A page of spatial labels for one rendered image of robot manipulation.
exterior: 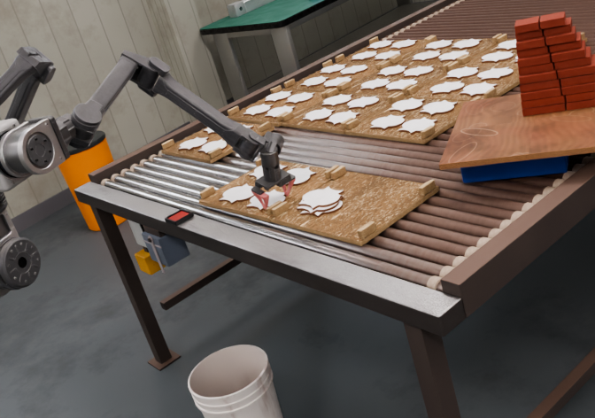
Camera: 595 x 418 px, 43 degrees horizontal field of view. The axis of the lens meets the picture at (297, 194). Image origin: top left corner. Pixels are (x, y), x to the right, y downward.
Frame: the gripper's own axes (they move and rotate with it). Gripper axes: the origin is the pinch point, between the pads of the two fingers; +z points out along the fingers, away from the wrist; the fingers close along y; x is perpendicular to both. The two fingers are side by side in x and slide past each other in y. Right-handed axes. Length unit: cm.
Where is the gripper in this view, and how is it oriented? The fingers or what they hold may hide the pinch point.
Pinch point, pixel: (275, 200)
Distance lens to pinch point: 250.9
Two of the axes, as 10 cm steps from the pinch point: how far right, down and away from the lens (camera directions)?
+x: 6.9, 3.5, -6.3
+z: 1.0, 8.1, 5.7
